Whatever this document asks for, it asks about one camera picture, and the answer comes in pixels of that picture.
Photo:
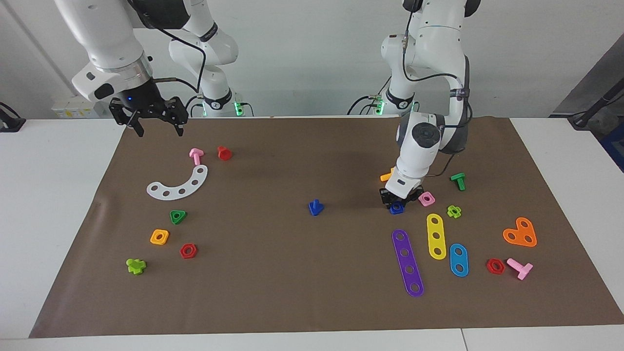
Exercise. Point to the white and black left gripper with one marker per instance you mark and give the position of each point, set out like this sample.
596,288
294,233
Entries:
404,185

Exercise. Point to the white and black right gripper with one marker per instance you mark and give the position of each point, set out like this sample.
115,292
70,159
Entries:
131,92

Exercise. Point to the blue square plastic nut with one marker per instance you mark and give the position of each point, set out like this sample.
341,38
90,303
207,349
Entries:
391,210

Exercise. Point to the blue triangle-head plastic screw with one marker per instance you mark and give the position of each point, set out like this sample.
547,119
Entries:
316,209

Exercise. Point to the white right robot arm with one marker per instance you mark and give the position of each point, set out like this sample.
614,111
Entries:
107,29

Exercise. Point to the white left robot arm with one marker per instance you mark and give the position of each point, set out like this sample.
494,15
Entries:
429,39

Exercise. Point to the pink square plastic nut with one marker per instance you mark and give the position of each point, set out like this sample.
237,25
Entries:
422,201

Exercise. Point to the orange plastic screw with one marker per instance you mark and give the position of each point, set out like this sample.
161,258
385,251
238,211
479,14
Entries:
386,176

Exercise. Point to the green cross-shaped plastic nut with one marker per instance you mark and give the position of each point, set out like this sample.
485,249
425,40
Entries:
449,211

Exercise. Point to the green plastic screw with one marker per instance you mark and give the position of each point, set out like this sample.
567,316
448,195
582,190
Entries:
459,181

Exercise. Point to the pink plastic screw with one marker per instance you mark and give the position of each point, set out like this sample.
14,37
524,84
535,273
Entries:
524,269
196,157

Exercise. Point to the red hex-head plastic screw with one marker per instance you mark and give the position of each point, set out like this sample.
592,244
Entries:
224,154

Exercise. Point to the green triangular plastic nut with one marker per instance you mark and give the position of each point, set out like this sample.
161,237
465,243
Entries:
172,213

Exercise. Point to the red hexagonal plastic nut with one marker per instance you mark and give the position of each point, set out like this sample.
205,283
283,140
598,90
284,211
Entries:
489,266
182,251

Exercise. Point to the orange square plastic nut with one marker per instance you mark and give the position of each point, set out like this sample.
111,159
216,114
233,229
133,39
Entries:
153,239

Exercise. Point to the lime cross-head plastic screw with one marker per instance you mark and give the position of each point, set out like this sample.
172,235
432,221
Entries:
135,267

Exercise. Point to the yellow three-hole plastic plate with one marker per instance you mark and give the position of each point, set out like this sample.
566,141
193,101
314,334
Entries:
436,228

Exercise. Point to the purple four-hole plastic plate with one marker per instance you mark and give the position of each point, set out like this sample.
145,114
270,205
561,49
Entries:
403,245

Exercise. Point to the white power box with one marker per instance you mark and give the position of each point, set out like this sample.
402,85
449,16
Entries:
78,107

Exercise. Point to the white curved five-hole plate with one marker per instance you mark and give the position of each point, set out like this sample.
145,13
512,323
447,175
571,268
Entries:
187,187

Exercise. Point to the blue two-hole plastic plate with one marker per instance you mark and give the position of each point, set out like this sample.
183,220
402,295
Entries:
458,260

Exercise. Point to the orange three-hole corner plate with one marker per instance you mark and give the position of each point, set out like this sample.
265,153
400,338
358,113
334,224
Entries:
520,234

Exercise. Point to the brown table mat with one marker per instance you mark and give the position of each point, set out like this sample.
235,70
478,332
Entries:
292,273

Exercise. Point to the black stand pole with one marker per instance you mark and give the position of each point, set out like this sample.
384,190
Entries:
592,109

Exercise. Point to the blue crate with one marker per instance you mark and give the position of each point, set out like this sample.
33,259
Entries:
615,146

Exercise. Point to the grey partition panel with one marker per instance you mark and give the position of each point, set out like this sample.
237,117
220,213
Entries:
599,78

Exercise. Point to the black clamp mount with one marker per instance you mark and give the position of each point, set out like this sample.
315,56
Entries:
12,124

